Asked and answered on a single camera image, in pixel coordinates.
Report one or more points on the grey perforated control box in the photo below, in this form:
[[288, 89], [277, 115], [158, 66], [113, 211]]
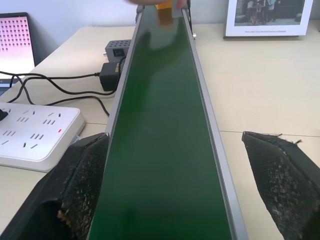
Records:
[[117, 50]]

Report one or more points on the laptop with pink screen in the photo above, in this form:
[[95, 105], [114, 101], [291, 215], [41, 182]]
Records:
[[15, 45]]

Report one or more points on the black plug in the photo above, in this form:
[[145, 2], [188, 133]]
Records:
[[3, 115]]

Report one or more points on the white framed photo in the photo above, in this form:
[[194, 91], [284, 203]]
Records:
[[268, 17]]

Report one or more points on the person's hand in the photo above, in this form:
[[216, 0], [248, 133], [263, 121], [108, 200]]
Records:
[[160, 2]]

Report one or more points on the yellow block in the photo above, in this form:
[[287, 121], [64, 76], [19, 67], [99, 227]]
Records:
[[163, 8]]

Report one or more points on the white power strip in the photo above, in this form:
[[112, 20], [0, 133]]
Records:
[[37, 135]]

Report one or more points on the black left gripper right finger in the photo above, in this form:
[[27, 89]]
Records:
[[280, 180]]

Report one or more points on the black power adapter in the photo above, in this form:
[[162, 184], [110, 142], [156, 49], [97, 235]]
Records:
[[110, 76]]

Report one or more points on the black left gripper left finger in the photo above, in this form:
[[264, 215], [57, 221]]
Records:
[[82, 185]]

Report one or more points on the green conveyor belt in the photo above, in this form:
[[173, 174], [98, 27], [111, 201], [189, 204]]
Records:
[[162, 130]]

